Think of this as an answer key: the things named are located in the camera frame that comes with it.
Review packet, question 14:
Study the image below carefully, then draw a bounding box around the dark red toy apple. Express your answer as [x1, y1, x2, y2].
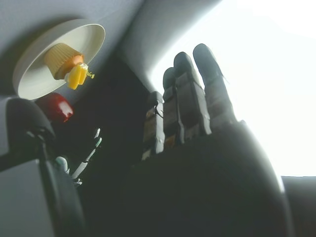
[36, 92, 74, 123]

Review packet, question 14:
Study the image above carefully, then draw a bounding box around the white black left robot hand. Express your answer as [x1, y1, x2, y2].
[0, 43, 294, 237]

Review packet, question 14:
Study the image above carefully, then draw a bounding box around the toy cupcake with fruit topping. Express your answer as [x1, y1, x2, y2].
[43, 43, 96, 90]

